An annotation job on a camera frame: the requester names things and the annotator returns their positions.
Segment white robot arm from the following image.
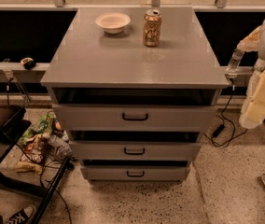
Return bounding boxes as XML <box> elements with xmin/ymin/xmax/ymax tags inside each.
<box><xmin>237</xmin><ymin>20</ymin><xmax>265</xmax><ymax>129</ymax></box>

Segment gold soda can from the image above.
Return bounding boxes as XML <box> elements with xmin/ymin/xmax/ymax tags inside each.
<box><xmin>143</xmin><ymin>9</ymin><xmax>161</xmax><ymax>47</ymax></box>

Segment grey drawer cabinet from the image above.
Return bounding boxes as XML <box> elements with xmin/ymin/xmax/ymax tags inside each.
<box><xmin>41</xmin><ymin>7</ymin><xmax>228</xmax><ymax>168</ymax></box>

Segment black white sneaker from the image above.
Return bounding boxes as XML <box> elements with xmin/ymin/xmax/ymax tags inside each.
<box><xmin>5</xmin><ymin>204</ymin><xmax>36</xmax><ymax>224</ymax></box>

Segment crumpled plastic bottle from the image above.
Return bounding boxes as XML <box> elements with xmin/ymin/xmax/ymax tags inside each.
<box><xmin>48</xmin><ymin>134</ymin><xmax>73</xmax><ymax>161</ymax></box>

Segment white bowl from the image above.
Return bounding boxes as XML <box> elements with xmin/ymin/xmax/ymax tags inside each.
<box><xmin>95</xmin><ymin>12</ymin><xmax>131</xmax><ymax>35</ymax></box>

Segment green snack bag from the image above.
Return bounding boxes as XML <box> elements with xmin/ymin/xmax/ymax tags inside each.
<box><xmin>19</xmin><ymin>111</ymin><xmax>55</xmax><ymax>145</ymax></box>

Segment grey top drawer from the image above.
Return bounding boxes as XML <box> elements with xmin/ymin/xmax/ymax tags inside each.
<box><xmin>53</xmin><ymin>105</ymin><xmax>216</xmax><ymax>132</ymax></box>

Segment clear water bottle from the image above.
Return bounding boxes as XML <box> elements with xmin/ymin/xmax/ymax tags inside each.
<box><xmin>227</xmin><ymin>49</ymin><xmax>244</xmax><ymax>73</ymax></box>

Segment small tape measure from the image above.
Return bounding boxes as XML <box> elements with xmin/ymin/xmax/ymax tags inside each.
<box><xmin>21</xmin><ymin>57</ymin><xmax>36</xmax><ymax>70</ymax></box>

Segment grey bottom drawer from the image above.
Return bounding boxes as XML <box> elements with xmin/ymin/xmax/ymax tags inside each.
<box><xmin>80</xmin><ymin>166</ymin><xmax>190</xmax><ymax>181</ymax></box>

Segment grey drawer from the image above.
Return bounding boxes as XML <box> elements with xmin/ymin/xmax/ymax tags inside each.
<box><xmin>80</xmin><ymin>166</ymin><xmax>190</xmax><ymax>181</ymax></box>
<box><xmin>70</xmin><ymin>141</ymin><xmax>201</xmax><ymax>161</ymax></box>
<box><xmin>53</xmin><ymin>105</ymin><xmax>216</xmax><ymax>132</ymax></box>

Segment chip bag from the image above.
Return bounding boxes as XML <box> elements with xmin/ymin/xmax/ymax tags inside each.
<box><xmin>15</xmin><ymin>134</ymin><xmax>48</xmax><ymax>175</ymax></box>

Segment black power cable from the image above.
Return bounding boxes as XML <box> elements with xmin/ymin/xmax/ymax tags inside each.
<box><xmin>203</xmin><ymin>81</ymin><xmax>248</xmax><ymax>148</ymax></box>

